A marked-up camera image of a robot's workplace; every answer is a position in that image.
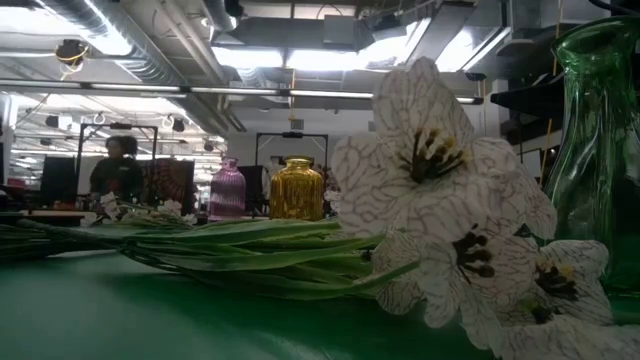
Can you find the yellow ribbed glass vase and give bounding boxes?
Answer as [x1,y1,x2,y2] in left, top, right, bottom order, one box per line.
[268,155,325,222]

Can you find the purple ribbed glass vase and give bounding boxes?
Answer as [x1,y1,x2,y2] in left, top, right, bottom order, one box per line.
[207,157,247,223]

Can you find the tall green glass vase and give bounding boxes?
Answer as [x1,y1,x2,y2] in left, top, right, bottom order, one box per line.
[542,15,640,296]

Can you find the long ceiling light bar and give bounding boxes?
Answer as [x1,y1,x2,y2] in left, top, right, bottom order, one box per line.
[0,78,485,106]

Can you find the dark red patterned tapestry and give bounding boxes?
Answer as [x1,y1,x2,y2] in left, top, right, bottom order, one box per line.
[141,158,196,215]

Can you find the person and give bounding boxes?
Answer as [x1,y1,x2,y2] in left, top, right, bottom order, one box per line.
[88,134,146,205]

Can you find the green table mat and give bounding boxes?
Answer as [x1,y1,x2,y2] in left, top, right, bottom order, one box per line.
[0,219,640,360]

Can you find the black monitor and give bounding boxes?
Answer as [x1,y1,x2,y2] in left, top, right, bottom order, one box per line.
[39,155,79,207]

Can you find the silver ventilation duct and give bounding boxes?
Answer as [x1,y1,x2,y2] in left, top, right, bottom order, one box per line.
[42,0,246,136]

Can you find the black cable reel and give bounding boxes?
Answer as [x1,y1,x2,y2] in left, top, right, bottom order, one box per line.
[53,38,91,67]

